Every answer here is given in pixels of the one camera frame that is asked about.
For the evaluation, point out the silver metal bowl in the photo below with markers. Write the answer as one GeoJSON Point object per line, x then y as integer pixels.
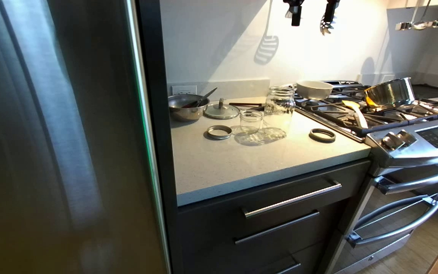
{"type": "Point", "coordinates": [182, 110]}

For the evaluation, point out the small jar lid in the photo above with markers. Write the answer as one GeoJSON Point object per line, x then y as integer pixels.
{"type": "Point", "coordinates": [217, 138]}

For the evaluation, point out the dark spoon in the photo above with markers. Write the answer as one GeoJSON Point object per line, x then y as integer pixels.
{"type": "Point", "coordinates": [208, 93]}

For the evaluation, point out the white frying pan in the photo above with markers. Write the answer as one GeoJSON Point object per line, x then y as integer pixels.
{"type": "Point", "coordinates": [313, 89]}

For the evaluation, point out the dark cabinet side panel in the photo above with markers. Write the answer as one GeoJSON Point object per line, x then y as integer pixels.
{"type": "Point", "coordinates": [152, 77]}

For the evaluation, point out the stainless steel refrigerator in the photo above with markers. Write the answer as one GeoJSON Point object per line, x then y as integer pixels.
{"type": "Point", "coordinates": [51, 153]}

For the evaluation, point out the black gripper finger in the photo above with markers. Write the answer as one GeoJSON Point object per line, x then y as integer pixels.
{"type": "Point", "coordinates": [330, 10]}
{"type": "Point", "coordinates": [293, 10]}

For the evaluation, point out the hanging slotted spatula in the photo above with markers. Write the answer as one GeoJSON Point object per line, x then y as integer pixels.
{"type": "Point", "coordinates": [266, 48]}

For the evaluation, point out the shiny steel pan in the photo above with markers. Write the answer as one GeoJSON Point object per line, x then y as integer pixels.
{"type": "Point", "coordinates": [387, 93]}

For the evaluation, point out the stainless steel gas stove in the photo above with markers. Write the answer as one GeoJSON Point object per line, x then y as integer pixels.
{"type": "Point", "coordinates": [410, 168]}

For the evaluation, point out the silver stove knob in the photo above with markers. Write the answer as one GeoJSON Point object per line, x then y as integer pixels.
{"type": "Point", "coordinates": [407, 136]}
{"type": "Point", "coordinates": [390, 142]}

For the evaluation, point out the small glass jar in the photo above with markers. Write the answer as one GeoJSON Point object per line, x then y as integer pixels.
{"type": "Point", "coordinates": [251, 122]}

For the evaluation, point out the wooden spatula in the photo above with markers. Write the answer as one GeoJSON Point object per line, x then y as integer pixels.
{"type": "Point", "coordinates": [355, 112]}

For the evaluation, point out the big glass jar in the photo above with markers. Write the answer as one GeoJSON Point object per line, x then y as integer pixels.
{"type": "Point", "coordinates": [279, 110]}

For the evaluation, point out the hanging metal ladle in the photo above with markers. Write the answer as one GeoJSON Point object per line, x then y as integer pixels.
{"type": "Point", "coordinates": [435, 23]}
{"type": "Point", "coordinates": [409, 25]}

